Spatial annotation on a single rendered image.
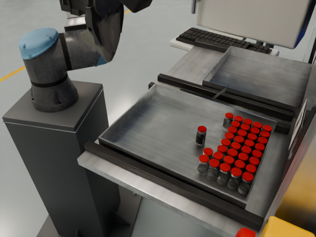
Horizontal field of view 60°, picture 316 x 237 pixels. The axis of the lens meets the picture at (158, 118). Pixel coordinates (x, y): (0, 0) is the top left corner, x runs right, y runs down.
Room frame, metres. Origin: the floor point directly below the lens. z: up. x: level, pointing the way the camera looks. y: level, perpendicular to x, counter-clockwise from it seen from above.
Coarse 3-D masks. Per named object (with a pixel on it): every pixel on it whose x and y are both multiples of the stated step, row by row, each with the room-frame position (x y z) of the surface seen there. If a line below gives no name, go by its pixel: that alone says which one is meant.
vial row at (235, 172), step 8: (256, 128) 0.46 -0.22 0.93; (248, 136) 0.43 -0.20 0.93; (256, 136) 0.43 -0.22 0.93; (248, 144) 0.41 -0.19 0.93; (240, 152) 0.40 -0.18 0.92; (248, 152) 0.38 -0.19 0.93; (240, 160) 0.36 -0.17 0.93; (248, 160) 0.39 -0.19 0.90; (232, 168) 0.34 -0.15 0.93; (240, 168) 0.35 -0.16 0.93; (232, 176) 0.33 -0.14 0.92; (240, 176) 0.33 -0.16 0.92; (232, 184) 0.33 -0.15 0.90
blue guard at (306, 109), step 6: (312, 66) 0.61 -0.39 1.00; (312, 72) 0.54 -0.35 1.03; (312, 78) 0.48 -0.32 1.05; (312, 84) 0.43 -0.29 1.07; (306, 90) 0.50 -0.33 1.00; (312, 90) 0.39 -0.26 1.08; (306, 96) 0.44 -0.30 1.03; (312, 96) 0.35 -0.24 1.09; (306, 102) 0.40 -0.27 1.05; (312, 102) 0.32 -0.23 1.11; (306, 108) 0.36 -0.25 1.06; (306, 114) 0.33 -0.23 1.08; (300, 126) 0.33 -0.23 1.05; (294, 138) 0.34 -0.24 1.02; (294, 144) 0.31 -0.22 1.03
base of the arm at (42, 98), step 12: (36, 84) 0.71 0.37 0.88; (48, 84) 0.71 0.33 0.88; (60, 84) 0.72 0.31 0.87; (72, 84) 0.77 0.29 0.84; (36, 96) 0.70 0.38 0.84; (48, 96) 0.70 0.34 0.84; (60, 96) 0.71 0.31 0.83; (72, 96) 0.74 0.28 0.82; (36, 108) 0.70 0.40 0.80; (48, 108) 0.69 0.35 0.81; (60, 108) 0.69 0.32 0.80
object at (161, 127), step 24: (144, 96) 0.61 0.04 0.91; (168, 96) 0.64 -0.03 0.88; (192, 96) 0.61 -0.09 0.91; (120, 120) 0.51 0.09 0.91; (144, 120) 0.54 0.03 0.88; (168, 120) 0.54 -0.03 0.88; (192, 120) 0.54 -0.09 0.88; (216, 120) 0.54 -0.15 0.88; (264, 120) 0.51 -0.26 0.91; (120, 144) 0.45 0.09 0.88; (144, 144) 0.45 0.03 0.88; (168, 144) 0.45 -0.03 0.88; (192, 144) 0.45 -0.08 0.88; (216, 144) 0.45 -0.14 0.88; (168, 168) 0.35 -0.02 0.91; (192, 168) 0.38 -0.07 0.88; (216, 192) 0.30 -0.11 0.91
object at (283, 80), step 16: (240, 48) 0.89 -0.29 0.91; (224, 64) 0.83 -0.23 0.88; (240, 64) 0.83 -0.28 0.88; (256, 64) 0.83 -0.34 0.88; (272, 64) 0.83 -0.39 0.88; (288, 64) 0.81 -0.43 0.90; (304, 64) 0.78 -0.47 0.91; (208, 80) 0.72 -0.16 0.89; (224, 80) 0.73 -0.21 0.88; (240, 80) 0.73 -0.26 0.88; (256, 80) 0.73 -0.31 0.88; (272, 80) 0.73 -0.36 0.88; (288, 80) 0.73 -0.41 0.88; (304, 80) 0.73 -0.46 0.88; (240, 96) 0.62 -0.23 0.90; (256, 96) 0.60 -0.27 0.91; (272, 96) 0.65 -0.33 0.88; (288, 96) 0.65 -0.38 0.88
